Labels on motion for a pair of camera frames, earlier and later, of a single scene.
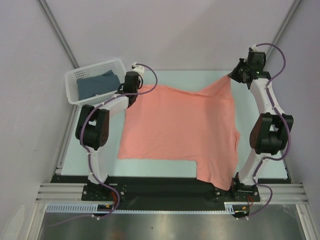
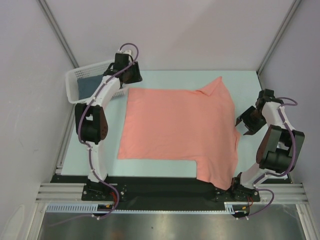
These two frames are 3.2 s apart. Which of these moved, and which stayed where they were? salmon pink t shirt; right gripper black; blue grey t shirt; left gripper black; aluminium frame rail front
Moved: right gripper black; left gripper black
Stayed: salmon pink t shirt; blue grey t shirt; aluminium frame rail front
